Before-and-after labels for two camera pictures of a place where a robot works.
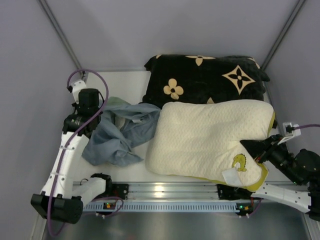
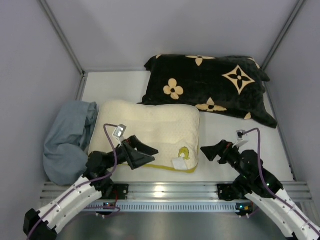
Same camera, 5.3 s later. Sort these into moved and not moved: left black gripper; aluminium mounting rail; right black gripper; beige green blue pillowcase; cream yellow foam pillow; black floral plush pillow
Moved: cream yellow foam pillow; beige green blue pillowcase; right black gripper; left black gripper
Not moved: black floral plush pillow; aluminium mounting rail
